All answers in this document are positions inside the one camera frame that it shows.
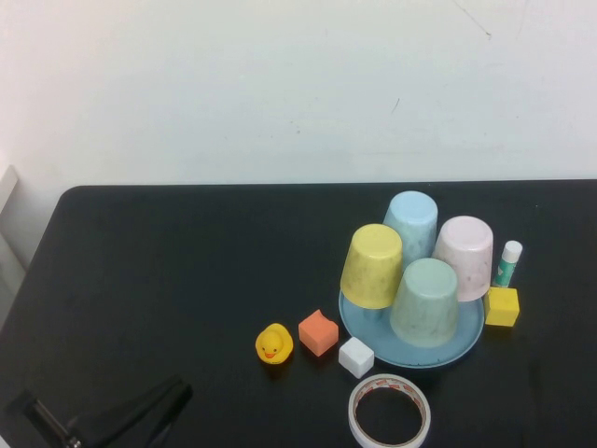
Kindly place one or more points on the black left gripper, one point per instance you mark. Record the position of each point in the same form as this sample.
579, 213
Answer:
44, 427

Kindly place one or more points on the green plastic cup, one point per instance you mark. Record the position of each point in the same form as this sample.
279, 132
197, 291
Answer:
424, 303

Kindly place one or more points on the blue cup stand tray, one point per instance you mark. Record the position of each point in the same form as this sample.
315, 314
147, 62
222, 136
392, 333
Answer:
364, 333

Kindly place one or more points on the yellow plastic cup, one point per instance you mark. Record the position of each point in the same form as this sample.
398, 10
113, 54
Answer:
370, 270

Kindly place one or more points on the blue plastic cup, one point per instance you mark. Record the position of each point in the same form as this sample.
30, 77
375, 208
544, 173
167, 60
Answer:
415, 219

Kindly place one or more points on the pink plastic cup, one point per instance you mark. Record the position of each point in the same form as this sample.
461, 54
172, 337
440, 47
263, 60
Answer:
471, 256

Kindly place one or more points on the yellow rubber duck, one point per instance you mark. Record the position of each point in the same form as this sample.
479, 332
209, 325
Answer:
274, 345

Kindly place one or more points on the orange foam block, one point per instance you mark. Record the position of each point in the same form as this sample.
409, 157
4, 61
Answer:
319, 333

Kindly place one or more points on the white adhesive tape roll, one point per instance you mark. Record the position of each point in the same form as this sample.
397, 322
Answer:
359, 431

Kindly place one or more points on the white foam cube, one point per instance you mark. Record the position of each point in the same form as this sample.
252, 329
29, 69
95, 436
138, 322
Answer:
356, 358

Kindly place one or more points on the white furniture panel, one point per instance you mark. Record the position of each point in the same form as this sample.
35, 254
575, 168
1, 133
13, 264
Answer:
8, 186

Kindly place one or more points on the yellow cube block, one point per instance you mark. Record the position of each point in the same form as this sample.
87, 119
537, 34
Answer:
501, 307

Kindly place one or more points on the white green glue stick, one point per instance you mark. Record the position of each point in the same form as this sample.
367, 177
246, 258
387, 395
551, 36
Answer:
506, 270

